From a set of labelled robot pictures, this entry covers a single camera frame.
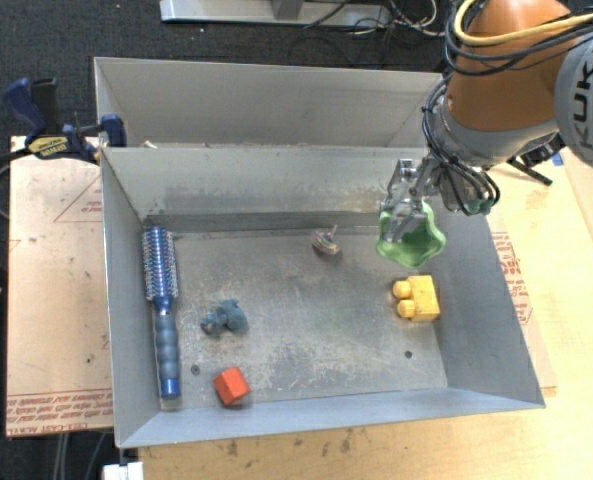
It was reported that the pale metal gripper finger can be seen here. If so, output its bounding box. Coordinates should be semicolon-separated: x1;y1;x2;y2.
387;196;428;243
380;158;419;217

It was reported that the green star-shaped cup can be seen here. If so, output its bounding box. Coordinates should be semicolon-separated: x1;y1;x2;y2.
375;199;448;271

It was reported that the yellow toy brick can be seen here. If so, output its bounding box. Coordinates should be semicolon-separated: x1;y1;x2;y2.
391;274;442;324

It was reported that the grey metal bin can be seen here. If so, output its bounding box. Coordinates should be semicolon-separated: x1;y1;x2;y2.
93;56;547;450

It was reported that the blue-grey toy animal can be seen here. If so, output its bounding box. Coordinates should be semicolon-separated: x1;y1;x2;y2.
199;297;250;338

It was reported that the orange-red block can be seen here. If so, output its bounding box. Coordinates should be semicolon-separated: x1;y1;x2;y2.
212;365;253;409

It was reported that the blue round hairbrush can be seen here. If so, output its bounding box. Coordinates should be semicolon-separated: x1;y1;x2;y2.
141;224;183;402

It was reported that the brown cardboard board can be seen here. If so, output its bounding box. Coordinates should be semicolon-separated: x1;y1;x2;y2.
4;134;560;439

